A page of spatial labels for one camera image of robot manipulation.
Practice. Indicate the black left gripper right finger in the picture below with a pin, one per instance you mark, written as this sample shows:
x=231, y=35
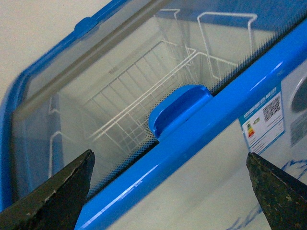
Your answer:
x=282, y=198

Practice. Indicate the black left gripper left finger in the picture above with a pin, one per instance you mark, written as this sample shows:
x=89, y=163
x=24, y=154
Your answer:
x=57, y=203

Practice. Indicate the energy label sticker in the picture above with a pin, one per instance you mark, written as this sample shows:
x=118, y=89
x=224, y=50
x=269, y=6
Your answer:
x=263, y=123

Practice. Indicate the glass sliding freezer lid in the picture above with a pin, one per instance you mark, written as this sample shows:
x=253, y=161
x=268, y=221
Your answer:
x=50, y=128

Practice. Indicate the white and blue chest freezer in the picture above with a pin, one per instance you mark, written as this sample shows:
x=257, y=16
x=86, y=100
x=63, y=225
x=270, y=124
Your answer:
x=195, y=177

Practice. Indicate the white wire basket left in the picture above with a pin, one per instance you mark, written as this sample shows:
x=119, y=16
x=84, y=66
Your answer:
x=126, y=102

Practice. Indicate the white wire basket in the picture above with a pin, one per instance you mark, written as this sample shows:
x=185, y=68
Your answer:
x=227, y=38
x=126, y=102

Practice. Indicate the white wire basket right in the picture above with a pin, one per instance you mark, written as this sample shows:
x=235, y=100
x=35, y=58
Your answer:
x=227, y=38

